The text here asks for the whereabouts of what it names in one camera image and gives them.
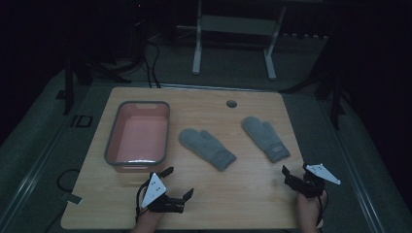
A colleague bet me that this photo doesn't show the black floor cables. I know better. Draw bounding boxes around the black floor cables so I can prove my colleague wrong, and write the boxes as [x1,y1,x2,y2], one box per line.
[141,38,162,89]

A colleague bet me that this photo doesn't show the black tripod stand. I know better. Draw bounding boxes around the black tripod stand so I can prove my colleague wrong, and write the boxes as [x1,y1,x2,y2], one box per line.
[62,54,132,117]

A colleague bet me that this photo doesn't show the pink basin with grey rim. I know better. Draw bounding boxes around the pink basin with grey rim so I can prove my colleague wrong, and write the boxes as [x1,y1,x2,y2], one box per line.
[104,100,171,174]

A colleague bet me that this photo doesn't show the black looped floor cable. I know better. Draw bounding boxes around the black looped floor cable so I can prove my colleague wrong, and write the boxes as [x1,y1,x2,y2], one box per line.
[56,168,81,193]

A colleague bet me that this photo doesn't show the black metal stand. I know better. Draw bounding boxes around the black metal stand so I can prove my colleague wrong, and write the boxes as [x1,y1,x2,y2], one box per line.
[281,35,346,131]

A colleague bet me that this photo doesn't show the person's right hand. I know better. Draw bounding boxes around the person's right hand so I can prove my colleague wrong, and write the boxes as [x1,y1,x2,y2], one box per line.
[295,190,328,233]

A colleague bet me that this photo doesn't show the grey mitten with label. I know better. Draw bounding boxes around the grey mitten with label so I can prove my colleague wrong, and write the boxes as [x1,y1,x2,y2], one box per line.
[241,116,292,164]

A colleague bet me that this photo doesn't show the grey tape piece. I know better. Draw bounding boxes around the grey tape piece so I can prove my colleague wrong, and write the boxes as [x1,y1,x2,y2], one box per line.
[60,192,84,206]

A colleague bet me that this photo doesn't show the plain grey mitten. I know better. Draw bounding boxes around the plain grey mitten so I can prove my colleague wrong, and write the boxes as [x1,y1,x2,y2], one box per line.
[178,127,238,172]

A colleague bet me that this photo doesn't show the person's left hand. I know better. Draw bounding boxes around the person's left hand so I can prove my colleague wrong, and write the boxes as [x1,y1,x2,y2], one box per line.
[130,208,165,233]

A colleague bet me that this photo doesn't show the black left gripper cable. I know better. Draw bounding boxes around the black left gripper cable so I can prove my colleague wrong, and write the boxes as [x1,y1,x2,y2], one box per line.
[135,180,152,223]

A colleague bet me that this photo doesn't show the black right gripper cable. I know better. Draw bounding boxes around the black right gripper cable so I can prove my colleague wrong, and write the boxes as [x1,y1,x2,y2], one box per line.
[317,189,329,226]

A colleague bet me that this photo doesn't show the white metal desk frame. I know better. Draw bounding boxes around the white metal desk frame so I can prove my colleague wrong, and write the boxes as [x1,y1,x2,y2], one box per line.
[191,0,288,82]

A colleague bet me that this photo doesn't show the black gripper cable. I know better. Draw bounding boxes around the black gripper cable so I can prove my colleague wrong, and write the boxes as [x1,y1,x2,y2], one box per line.
[135,180,152,223]
[317,189,329,226]

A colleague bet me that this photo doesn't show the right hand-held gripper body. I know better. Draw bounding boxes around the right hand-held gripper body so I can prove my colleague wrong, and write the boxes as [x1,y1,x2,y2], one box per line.
[284,163,342,199]

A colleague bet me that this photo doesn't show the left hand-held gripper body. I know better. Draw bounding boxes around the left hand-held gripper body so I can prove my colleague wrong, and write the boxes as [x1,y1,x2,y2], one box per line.
[141,172,186,215]

